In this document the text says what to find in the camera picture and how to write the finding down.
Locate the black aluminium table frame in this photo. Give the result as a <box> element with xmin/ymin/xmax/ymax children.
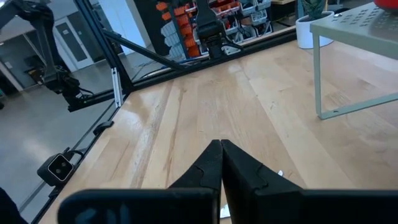
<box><xmin>30</xmin><ymin>0</ymin><xmax>298</xmax><ymax>224</ymax></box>

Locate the black table-level camera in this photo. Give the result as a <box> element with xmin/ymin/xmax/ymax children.
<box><xmin>36</xmin><ymin>148</ymin><xmax>85</xmax><ymax>187</ymax></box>

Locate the green perforated metal shelf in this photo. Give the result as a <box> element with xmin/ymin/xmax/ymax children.
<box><xmin>310</xmin><ymin>1</ymin><xmax>398</xmax><ymax>121</ymax></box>

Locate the white door with window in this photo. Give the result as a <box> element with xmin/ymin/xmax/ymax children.
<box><xmin>52</xmin><ymin>17</ymin><xmax>94</xmax><ymax>71</ymax></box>

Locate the black equipment stand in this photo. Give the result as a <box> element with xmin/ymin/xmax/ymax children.
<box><xmin>0</xmin><ymin>0</ymin><xmax>94</xmax><ymax>113</ymax></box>

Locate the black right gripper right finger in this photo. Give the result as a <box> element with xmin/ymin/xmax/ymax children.
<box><xmin>221</xmin><ymin>139</ymin><xmax>398</xmax><ymax>224</ymax></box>

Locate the snake plant in white pot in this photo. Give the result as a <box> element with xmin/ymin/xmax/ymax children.
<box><xmin>295</xmin><ymin>0</ymin><xmax>335</xmax><ymax>50</ymax></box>

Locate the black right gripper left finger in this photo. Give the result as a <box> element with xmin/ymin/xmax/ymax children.
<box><xmin>57</xmin><ymin>139</ymin><xmax>223</xmax><ymax>224</ymax></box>

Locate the storage rack with orange bins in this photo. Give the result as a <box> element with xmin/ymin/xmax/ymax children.
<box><xmin>155</xmin><ymin>0</ymin><xmax>273</xmax><ymax>60</ymax></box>

